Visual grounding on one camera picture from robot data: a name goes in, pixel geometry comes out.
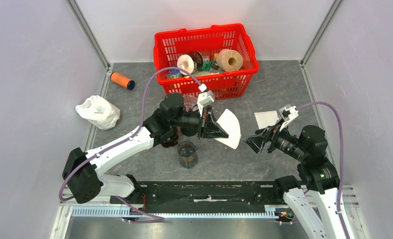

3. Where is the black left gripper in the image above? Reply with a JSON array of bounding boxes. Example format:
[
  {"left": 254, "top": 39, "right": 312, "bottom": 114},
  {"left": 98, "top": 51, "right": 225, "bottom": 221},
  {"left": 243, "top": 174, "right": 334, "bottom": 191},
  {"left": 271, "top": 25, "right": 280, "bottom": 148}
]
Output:
[{"left": 171, "top": 106, "right": 228, "bottom": 140}]

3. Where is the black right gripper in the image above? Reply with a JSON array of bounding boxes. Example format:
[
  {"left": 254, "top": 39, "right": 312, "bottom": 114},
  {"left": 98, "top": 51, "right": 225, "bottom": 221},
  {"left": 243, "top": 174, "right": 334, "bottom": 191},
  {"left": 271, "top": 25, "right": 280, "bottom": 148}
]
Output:
[{"left": 242, "top": 117, "right": 308, "bottom": 161}]

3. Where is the white paper coffee filter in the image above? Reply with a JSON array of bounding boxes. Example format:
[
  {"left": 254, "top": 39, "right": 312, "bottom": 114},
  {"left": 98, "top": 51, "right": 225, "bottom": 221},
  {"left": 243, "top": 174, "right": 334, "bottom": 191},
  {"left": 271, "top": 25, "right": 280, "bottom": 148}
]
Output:
[
  {"left": 215, "top": 109, "right": 242, "bottom": 149},
  {"left": 254, "top": 111, "right": 279, "bottom": 129}
]

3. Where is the clear glass coffee dripper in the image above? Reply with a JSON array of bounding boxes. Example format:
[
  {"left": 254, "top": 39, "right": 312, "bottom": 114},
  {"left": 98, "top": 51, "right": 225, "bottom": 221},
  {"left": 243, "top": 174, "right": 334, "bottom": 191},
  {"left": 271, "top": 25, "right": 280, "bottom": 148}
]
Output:
[{"left": 183, "top": 95, "right": 199, "bottom": 112}]

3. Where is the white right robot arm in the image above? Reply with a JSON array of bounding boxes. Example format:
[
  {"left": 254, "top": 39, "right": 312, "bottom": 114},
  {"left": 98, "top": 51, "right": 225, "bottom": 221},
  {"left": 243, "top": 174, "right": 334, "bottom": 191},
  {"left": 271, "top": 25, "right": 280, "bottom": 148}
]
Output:
[{"left": 243, "top": 124, "right": 355, "bottom": 239}]

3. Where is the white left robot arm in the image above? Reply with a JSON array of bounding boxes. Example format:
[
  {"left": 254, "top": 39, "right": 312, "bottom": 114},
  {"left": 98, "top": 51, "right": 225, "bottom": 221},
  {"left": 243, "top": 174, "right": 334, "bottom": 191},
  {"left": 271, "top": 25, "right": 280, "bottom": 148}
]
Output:
[{"left": 59, "top": 93, "right": 230, "bottom": 204}]

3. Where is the red and black coffee server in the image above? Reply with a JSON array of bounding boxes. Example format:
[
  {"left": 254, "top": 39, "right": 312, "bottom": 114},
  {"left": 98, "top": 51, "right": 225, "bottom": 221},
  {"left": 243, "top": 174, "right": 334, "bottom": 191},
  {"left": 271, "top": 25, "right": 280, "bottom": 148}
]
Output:
[{"left": 180, "top": 124, "right": 199, "bottom": 137}]

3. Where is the brown plastic coffee dripper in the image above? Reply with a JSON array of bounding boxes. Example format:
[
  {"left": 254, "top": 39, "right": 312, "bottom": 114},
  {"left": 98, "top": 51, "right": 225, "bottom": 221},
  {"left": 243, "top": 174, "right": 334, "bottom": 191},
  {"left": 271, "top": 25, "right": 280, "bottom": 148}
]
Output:
[{"left": 161, "top": 127, "right": 179, "bottom": 148}]

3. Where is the small glass measuring beaker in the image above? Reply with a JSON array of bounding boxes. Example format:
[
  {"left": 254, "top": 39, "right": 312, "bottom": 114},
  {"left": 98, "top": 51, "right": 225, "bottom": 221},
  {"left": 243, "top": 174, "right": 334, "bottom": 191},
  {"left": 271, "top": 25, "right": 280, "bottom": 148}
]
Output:
[{"left": 177, "top": 141, "right": 198, "bottom": 169}]

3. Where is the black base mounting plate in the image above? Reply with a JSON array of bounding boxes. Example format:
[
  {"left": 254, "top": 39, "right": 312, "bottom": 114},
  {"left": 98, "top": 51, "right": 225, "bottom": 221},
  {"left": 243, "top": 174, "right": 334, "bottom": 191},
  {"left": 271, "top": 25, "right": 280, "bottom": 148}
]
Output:
[{"left": 125, "top": 180, "right": 285, "bottom": 214}]

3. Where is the green packet in basket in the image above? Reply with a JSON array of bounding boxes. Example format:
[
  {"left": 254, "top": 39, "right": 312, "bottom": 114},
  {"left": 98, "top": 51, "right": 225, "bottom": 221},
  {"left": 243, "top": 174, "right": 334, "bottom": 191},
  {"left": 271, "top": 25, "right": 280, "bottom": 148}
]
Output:
[{"left": 201, "top": 60, "right": 221, "bottom": 72}]

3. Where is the blue small box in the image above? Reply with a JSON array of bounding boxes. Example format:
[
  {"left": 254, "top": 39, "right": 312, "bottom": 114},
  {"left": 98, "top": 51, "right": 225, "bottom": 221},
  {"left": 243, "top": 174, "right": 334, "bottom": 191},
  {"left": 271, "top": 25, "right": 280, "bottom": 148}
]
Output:
[{"left": 165, "top": 67, "right": 183, "bottom": 79}]

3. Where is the red plastic shopping basket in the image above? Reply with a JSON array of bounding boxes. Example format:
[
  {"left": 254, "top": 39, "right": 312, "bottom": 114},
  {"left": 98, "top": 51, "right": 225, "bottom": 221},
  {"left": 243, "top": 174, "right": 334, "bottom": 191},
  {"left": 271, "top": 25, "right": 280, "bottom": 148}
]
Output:
[{"left": 153, "top": 23, "right": 259, "bottom": 100}]

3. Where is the beige tape roll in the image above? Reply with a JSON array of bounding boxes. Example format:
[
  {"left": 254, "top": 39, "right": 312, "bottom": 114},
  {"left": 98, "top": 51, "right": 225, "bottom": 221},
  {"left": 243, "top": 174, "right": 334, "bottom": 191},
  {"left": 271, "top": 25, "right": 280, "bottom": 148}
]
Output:
[{"left": 216, "top": 49, "right": 243, "bottom": 72}]

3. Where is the orange cylindrical bottle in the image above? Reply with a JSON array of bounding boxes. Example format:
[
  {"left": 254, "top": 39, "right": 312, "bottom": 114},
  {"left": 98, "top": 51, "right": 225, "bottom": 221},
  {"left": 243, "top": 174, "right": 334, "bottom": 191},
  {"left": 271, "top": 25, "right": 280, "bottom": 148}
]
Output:
[{"left": 110, "top": 72, "right": 135, "bottom": 90}]

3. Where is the white crumpled plastic bag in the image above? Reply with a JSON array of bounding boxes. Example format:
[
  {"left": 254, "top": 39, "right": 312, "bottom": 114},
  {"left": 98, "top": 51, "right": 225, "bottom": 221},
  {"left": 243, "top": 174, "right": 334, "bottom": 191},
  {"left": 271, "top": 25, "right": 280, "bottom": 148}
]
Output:
[{"left": 75, "top": 95, "right": 121, "bottom": 130}]

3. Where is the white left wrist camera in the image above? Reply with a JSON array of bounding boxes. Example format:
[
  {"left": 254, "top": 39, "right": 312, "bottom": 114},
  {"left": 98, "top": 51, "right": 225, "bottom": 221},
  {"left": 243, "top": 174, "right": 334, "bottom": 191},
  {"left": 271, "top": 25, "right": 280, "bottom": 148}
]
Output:
[{"left": 197, "top": 84, "right": 215, "bottom": 116}]

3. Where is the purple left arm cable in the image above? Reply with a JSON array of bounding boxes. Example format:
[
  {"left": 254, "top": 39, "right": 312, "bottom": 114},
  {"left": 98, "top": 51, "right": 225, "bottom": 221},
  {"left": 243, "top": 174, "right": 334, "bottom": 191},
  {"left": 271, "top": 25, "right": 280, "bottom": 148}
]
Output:
[{"left": 58, "top": 67, "right": 207, "bottom": 202}]

